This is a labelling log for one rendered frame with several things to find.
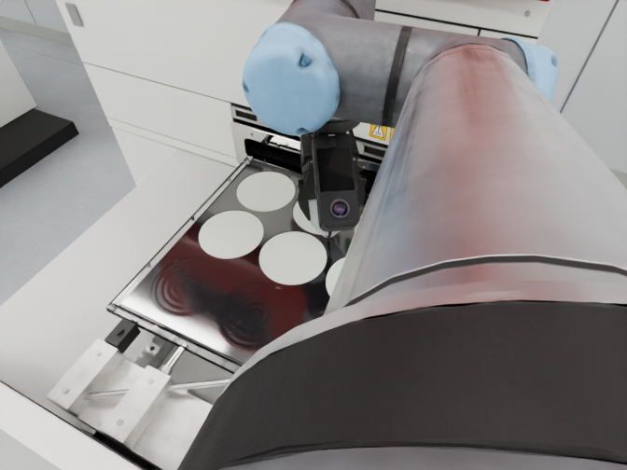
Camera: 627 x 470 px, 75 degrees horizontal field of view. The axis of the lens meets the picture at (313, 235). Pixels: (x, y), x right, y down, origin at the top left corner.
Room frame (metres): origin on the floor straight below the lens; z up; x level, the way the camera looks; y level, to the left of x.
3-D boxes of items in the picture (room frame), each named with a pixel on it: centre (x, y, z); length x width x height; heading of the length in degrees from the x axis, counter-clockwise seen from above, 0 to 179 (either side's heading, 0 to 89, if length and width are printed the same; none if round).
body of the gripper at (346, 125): (0.43, -0.02, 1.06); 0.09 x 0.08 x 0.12; 6
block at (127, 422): (0.16, 0.20, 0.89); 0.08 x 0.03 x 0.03; 154
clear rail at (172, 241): (0.45, 0.19, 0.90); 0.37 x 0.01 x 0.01; 154
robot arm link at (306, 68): (0.32, -0.01, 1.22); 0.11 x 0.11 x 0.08; 73
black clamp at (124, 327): (0.25, 0.25, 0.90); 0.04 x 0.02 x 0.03; 154
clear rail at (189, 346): (0.21, 0.11, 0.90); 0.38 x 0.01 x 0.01; 64
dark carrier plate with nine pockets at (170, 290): (0.38, 0.03, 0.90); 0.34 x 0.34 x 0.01; 64
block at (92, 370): (0.20, 0.27, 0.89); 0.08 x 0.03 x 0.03; 154
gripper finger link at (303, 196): (0.40, 0.00, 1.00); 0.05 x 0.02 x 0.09; 96
